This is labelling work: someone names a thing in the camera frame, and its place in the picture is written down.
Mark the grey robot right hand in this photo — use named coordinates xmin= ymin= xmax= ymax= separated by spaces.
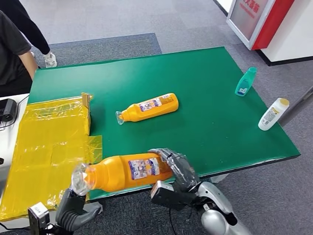
xmin=148 ymin=148 xmax=201 ymax=196

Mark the seated person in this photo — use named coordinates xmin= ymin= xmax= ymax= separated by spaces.
xmin=0 ymin=10 xmax=39 ymax=97

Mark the teal plastic bottle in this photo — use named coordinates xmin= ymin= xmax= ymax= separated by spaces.
xmin=235 ymin=67 xmax=258 ymax=97

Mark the orange bottle with clear cap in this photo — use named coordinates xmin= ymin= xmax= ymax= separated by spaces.
xmin=71 ymin=153 xmax=173 ymax=197
xmin=115 ymin=93 xmax=180 ymax=125

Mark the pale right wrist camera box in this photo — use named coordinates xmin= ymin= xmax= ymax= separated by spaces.
xmin=150 ymin=180 xmax=196 ymax=210

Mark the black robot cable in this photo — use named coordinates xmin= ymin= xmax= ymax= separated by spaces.
xmin=169 ymin=207 xmax=194 ymax=235

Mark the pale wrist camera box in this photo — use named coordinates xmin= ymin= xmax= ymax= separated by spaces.
xmin=150 ymin=180 xmax=196 ymax=210
xmin=27 ymin=202 xmax=51 ymax=233

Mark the grey metal pole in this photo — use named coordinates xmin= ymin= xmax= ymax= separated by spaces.
xmin=279 ymin=85 xmax=313 ymax=128

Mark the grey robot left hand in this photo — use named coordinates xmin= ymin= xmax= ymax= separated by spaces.
xmin=55 ymin=188 xmax=103 ymax=233

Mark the yellow taped cardboard box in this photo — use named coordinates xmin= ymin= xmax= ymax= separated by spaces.
xmin=0 ymin=93 xmax=103 ymax=222

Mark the standing person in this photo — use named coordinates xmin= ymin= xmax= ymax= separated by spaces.
xmin=0 ymin=0 xmax=57 ymax=69

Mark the thin black device cable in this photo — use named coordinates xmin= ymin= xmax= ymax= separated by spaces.
xmin=0 ymin=94 xmax=30 ymax=130

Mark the green table mat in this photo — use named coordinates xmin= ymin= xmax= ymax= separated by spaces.
xmin=28 ymin=47 xmax=301 ymax=201

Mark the black desktop device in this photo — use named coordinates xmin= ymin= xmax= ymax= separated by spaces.
xmin=0 ymin=98 xmax=17 ymax=123

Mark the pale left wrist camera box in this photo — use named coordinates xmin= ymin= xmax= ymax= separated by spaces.
xmin=27 ymin=202 xmax=51 ymax=233

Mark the red and white display cabinet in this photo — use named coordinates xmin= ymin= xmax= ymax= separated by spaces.
xmin=226 ymin=0 xmax=296 ymax=51

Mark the white table base foot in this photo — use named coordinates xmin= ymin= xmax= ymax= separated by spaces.
xmin=84 ymin=201 xmax=103 ymax=215
xmin=210 ymin=174 xmax=230 ymax=184

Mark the white bottle with yellow cap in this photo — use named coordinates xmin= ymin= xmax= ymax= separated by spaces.
xmin=258 ymin=97 xmax=290 ymax=131

